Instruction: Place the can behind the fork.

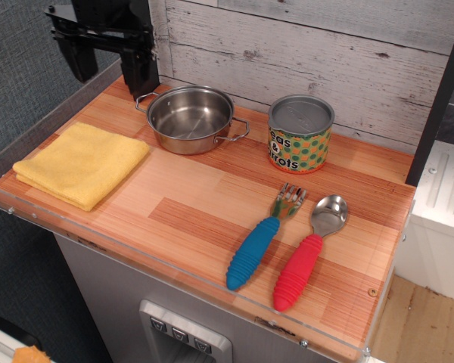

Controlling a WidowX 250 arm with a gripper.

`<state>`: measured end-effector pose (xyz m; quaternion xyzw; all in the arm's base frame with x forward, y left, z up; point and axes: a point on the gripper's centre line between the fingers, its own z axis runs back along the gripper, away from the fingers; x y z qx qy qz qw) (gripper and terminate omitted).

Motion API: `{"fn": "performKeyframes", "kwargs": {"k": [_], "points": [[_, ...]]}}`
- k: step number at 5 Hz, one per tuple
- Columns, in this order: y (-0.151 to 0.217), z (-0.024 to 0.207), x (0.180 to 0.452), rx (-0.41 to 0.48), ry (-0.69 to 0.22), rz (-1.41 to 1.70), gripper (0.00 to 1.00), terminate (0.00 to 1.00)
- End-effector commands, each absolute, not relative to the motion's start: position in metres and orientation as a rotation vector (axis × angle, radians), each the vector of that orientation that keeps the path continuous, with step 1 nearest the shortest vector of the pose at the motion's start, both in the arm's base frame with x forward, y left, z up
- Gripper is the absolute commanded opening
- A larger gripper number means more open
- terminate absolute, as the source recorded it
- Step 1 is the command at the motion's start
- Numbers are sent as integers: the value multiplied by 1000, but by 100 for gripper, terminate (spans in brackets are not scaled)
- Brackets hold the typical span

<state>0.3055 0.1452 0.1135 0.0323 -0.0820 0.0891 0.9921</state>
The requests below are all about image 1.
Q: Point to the black right vertical post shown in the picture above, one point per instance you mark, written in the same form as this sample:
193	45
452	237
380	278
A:
433	123

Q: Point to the blue handled toy fork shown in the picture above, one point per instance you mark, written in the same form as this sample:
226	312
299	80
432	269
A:
250	253

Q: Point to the grey toy fridge cabinet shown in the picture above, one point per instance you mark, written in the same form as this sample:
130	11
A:
113	287

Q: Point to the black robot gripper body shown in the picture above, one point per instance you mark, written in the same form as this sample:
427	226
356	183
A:
104	25

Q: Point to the black vertical post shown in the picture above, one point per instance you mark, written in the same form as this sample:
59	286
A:
433	123
144	31

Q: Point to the clear acrylic table guard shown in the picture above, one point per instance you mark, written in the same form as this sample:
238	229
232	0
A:
193	212

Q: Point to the silver dispenser button panel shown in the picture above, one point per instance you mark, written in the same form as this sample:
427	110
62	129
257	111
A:
174	338

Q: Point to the red handled toy spoon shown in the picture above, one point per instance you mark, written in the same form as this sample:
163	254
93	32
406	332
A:
328	216

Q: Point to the black left vertical post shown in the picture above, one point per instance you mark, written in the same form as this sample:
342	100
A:
144	31

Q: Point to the small steel pot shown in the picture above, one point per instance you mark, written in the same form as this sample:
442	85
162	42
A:
192	119

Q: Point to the white toy sink unit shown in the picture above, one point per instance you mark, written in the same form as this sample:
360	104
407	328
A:
425	255

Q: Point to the peas and carrots toy can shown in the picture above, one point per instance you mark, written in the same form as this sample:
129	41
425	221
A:
299	133

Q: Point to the folded yellow cloth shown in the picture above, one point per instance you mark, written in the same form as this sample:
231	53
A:
82	165

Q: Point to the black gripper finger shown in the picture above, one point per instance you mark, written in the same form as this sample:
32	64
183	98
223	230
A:
80	58
140	72

